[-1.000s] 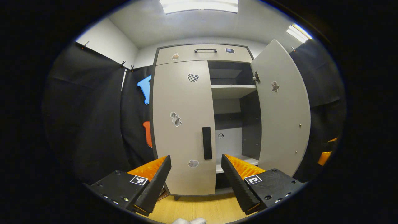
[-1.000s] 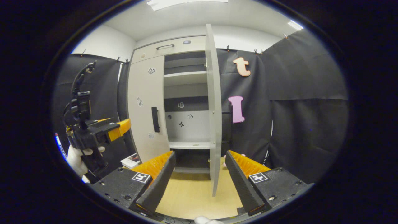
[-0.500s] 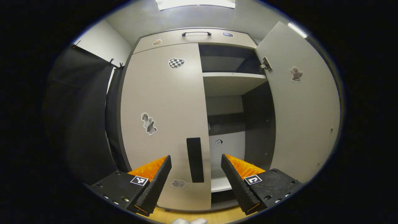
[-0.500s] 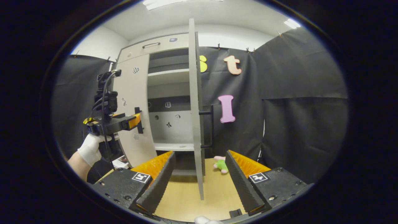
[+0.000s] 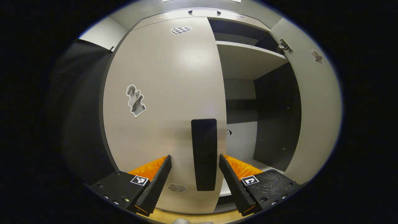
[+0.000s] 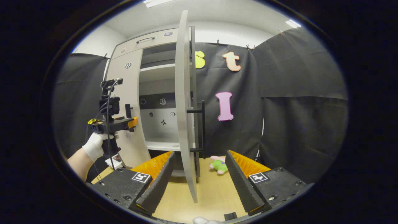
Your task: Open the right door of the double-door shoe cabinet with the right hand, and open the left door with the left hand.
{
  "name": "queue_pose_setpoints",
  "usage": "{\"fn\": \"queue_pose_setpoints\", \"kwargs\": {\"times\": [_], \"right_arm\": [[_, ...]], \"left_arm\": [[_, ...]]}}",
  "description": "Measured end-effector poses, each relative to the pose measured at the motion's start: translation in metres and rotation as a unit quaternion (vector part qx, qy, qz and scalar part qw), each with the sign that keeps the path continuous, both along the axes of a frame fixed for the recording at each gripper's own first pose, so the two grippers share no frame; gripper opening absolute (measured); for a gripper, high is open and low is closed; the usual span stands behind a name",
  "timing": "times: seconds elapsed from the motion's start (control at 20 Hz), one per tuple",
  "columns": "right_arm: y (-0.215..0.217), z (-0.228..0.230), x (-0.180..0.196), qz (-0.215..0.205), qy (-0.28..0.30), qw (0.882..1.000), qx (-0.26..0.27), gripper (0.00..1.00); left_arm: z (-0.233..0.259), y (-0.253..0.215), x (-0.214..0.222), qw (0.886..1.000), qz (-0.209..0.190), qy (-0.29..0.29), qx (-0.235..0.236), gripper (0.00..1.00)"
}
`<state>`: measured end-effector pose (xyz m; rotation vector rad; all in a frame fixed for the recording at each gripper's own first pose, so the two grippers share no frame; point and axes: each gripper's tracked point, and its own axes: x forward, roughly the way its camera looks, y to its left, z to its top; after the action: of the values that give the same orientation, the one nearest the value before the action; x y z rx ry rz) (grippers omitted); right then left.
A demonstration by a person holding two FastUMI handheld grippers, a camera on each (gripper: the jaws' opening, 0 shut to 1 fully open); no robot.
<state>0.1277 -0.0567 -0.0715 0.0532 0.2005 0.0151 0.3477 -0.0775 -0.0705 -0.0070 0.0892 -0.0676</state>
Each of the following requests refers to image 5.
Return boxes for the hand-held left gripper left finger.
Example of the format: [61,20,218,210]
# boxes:
[90,155,172,217]

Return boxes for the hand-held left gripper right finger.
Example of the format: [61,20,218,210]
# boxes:
[219,154,307,217]

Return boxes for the grey double-door shoe cabinet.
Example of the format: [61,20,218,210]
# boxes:
[99,8,342,215]

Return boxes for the grey cabinet door checkered sticker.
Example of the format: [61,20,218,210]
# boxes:
[103,17,227,214]

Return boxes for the grey cabinet door cube stickers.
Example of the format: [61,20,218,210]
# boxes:
[269,17,342,184]

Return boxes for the metal door hinge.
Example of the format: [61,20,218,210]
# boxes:
[278,39,293,54]

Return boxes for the grey cabinet drawer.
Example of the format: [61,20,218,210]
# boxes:
[132,9,271,31]

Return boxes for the black backdrop cloth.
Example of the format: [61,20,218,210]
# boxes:
[47,39,118,186]

